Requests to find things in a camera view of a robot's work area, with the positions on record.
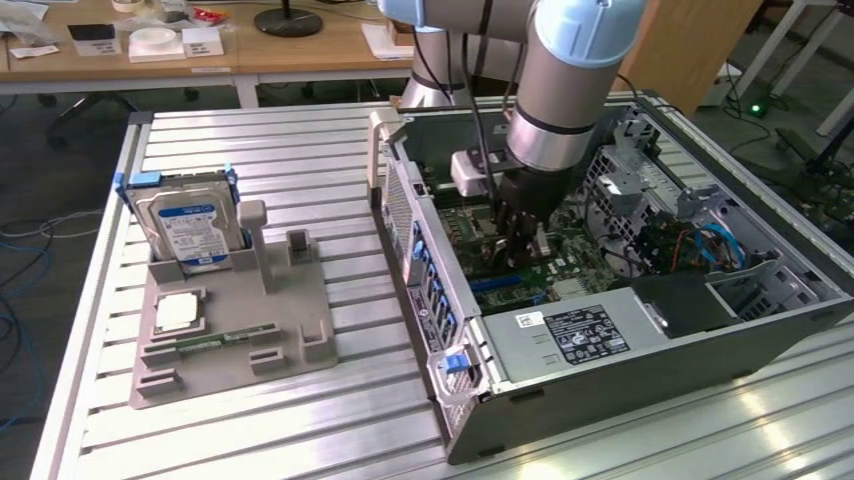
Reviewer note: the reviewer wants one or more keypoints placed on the wooden cabinet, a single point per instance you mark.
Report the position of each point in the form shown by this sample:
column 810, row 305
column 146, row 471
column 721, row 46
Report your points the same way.
column 687, row 50

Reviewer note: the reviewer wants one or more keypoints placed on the black office chair base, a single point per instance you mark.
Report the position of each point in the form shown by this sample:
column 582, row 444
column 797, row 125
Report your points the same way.
column 80, row 112

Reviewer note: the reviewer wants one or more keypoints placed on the green motherboard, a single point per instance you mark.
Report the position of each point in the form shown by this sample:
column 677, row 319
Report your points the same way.
column 574, row 272

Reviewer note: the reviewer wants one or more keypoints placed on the white paper label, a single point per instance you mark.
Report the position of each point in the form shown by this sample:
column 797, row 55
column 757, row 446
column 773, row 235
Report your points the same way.
column 34, row 51

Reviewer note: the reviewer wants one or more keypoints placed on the white table frame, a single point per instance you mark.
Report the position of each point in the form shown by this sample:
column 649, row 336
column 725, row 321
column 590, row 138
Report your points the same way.
column 777, row 35

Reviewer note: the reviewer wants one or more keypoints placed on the metal disk bay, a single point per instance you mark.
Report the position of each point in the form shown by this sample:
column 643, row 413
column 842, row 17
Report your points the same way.
column 621, row 185

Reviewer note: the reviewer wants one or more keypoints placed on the wooden desk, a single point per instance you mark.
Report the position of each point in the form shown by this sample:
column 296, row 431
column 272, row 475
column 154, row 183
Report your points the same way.
column 320, row 55
column 80, row 67

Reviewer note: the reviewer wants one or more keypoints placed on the black round lamp base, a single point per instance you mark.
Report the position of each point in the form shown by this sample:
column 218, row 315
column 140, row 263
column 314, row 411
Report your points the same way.
column 288, row 22

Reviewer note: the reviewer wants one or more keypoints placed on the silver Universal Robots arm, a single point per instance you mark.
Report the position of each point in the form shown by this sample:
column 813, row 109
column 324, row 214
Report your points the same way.
column 561, row 90

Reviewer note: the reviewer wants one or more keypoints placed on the brown cardboard box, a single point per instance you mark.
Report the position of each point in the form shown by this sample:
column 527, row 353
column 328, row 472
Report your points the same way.
column 402, row 30

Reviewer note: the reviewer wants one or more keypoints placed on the white paper stack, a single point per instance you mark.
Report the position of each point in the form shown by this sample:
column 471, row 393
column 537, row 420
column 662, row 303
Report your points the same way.
column 387, row 45

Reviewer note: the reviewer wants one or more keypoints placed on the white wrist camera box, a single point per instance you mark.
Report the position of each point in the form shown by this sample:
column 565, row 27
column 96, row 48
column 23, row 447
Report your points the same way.
column 470, row 175

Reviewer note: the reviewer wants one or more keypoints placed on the grey parts rack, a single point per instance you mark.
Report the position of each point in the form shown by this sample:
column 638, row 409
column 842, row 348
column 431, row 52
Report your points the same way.
column 234, row 310

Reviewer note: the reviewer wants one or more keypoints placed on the green RAM stick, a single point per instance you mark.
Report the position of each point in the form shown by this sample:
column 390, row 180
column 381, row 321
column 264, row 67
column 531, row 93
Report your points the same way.
column 214, row 341

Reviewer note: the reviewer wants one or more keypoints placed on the blue case latch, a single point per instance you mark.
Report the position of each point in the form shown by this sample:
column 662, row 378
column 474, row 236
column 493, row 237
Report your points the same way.
column 455, row 362

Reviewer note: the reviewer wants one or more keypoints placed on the CPU socket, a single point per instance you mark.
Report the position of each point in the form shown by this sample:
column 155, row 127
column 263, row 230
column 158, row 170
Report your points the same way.
column 483, row 222

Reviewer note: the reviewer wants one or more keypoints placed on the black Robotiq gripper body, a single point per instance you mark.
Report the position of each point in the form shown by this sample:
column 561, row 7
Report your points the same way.
column 534, row 192

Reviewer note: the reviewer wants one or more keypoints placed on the white box with round dish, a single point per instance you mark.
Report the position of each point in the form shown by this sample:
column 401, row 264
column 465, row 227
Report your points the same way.
column 156, row 44

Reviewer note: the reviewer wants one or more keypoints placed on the silver CPU chip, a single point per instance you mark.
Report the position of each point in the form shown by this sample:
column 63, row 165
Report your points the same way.
column 176, row 312

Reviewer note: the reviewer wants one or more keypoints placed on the red packet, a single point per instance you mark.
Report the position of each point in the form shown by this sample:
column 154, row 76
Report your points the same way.
column 208, row 16

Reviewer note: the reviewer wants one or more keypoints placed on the white box with black top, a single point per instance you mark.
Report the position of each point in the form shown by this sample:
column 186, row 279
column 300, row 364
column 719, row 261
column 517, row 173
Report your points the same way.
column 95, row 39

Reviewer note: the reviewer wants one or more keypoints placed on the white tape roll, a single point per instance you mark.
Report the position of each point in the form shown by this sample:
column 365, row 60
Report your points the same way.
column 126, row 5

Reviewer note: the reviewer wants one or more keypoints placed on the hard disk with blue carrier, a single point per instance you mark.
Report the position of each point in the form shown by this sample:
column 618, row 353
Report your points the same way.
column 190, row 230

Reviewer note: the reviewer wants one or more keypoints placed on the grey power supply unit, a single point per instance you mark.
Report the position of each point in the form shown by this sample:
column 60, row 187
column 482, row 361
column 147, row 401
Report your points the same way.
column 534, row 345

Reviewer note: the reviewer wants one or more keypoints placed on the clear plastic bag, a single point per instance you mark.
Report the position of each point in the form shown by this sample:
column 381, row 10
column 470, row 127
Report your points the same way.
column 27, row 22

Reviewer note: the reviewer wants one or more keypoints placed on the blue expansion slot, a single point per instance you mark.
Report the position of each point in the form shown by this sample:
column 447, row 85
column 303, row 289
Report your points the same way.
column 495, row 283

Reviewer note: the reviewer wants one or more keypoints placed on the small white printed box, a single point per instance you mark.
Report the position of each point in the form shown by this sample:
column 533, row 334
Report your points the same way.
column 202, row 42

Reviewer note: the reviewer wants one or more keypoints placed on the open black PC case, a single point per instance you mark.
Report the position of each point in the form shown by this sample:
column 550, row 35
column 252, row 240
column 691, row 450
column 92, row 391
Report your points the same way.
column 601, row 400

